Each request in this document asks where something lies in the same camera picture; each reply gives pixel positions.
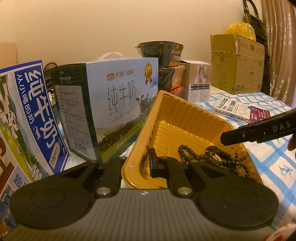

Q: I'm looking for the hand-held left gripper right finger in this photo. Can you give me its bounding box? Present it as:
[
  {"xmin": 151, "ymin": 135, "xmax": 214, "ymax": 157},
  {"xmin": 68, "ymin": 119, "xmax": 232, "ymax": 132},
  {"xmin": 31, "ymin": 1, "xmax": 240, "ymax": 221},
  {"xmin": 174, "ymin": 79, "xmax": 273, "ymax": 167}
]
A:
[{"xmin": 150, "ymin": 148, "xmax": 234, "ymax": 198}]

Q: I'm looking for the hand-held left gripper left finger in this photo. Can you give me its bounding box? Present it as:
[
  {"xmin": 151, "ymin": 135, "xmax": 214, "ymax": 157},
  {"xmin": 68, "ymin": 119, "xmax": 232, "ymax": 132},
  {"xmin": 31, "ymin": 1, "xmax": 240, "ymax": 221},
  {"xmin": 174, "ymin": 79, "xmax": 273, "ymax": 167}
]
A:
[{"xmin": 55, "ymin": 157, "xmax": 127, "ymax": 198}]

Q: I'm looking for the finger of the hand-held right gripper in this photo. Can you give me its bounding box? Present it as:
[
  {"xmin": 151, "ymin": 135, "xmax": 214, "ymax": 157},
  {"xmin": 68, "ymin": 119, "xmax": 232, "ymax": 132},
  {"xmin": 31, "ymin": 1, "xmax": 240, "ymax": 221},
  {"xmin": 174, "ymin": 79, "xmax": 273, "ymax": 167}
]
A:
[{"xmin": 220, "ymin": 125, "xmax": 257, "ymax": 146}]

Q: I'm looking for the yellow plastic tray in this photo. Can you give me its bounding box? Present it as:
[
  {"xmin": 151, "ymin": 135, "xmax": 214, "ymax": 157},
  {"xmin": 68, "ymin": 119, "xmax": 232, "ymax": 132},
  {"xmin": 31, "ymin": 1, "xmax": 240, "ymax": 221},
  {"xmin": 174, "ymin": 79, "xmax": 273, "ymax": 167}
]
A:
[{"xmin": 121, "ymin": 90, "xmax": 264, "ymax": 189}]

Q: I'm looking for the white and maroon book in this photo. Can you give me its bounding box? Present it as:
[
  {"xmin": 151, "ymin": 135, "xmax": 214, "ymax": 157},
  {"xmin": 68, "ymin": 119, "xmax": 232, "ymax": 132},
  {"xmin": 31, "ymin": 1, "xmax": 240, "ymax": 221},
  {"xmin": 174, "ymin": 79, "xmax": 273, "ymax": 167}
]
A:
[{"xmin": 212, "ymin": 97, "xmax": 271, "ymax": 126}]

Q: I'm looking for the blue checked tablecloth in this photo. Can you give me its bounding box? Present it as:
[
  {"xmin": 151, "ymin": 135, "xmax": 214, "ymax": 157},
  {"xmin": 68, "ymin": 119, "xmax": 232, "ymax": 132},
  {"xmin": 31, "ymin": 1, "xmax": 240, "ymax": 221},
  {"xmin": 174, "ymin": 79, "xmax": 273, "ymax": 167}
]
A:
[{"xmin": 58, "ymin": 91, "xmax": 296, "ymax": 232}]

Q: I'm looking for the white product box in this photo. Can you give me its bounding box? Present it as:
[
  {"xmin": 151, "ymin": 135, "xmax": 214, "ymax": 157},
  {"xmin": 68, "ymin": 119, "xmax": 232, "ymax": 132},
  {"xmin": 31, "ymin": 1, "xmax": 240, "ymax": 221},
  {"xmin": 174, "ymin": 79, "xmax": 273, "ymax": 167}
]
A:
[{"xmin": 180, "ymin": 60, "xmax": 211, "ymax": 104}]

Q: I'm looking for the brown cardboard box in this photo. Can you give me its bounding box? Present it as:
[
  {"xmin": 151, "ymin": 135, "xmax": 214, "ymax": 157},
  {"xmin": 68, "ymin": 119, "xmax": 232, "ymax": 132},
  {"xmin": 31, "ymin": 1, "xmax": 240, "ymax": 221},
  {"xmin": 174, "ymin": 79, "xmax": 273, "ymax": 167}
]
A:
[{"xmin": 210, "ymin": 34, "xmax": 265, "ymax": 95}]

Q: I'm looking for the white and green milk carton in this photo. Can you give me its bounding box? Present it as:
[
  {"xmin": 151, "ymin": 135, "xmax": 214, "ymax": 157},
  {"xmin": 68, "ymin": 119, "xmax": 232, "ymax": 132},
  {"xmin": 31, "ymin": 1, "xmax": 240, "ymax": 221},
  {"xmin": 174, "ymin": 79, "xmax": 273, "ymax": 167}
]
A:
[{"xmin": 50, "ymin": 53, "xmax": 159, "ymax": 163}]

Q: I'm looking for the red instant noodle bowl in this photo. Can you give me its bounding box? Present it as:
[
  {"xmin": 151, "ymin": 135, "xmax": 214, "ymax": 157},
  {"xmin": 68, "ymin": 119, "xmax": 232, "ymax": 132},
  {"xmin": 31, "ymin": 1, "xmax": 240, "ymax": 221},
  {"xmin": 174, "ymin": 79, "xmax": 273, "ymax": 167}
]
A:
[{"xmin": 169, "ymin": 85, "xmax": 184, "ymax": 96}]

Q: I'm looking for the pink patterned curtain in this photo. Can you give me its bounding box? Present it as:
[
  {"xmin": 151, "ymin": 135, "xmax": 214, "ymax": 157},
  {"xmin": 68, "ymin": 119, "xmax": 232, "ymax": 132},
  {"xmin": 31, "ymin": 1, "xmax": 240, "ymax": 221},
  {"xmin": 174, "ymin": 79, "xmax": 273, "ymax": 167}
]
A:
[{"xmin": 261, "ymin": 0, "xmax": 296, "ymax": 107}]

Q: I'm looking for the orange instant noodle bowl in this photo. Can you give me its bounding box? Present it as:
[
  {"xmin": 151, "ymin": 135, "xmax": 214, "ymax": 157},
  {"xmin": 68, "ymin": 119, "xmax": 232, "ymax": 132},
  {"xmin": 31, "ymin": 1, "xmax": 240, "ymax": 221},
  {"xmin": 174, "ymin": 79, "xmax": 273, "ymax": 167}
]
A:
[{"xmin": 158, "ymin": 65, "xmax": 185, "ymax": 92}]

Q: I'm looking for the blue milk carton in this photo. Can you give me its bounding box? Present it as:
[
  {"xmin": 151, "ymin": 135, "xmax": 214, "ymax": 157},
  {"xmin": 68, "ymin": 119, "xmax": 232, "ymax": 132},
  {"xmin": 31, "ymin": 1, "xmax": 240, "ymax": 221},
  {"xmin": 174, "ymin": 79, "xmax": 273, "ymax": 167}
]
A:
[{"xmin": 0, "ymin": 60, "xmax": 70, "ymax": 232}]

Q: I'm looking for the yellow plastic bag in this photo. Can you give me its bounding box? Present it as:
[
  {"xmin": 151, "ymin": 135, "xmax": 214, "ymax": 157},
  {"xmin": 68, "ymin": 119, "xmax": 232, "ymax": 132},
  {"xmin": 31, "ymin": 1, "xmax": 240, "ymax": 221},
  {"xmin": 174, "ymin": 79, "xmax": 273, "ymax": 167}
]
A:
[{"xmin": 225, "ymin": 22, "xmax": 256, "ymax": 41}]

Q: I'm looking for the person's red patterned clothing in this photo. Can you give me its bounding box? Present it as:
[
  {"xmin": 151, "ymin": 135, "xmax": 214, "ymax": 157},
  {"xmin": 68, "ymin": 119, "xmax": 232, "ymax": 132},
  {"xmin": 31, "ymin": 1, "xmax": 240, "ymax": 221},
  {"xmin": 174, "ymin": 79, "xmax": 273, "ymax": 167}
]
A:
[{"xmin": 273, "ymin": 222, "xmax": 296, "ymax": 241}]

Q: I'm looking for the black instant noodle bowl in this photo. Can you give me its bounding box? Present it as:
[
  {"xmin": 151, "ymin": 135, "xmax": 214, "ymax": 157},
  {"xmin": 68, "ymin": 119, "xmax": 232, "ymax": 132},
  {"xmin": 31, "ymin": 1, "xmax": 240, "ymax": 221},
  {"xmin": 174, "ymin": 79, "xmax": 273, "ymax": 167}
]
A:
[{"xmin": 135, "ymin": 41, "xmax": 184, "ymax": 68}]

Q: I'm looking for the dark woven bag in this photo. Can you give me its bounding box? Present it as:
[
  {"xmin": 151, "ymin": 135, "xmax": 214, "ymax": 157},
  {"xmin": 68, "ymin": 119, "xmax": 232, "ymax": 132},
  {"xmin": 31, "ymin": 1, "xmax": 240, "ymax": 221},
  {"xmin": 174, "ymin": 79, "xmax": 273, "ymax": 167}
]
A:
[{"xmin": 44, "ymin": 61, "xmax": 58, "ymax": 93}]

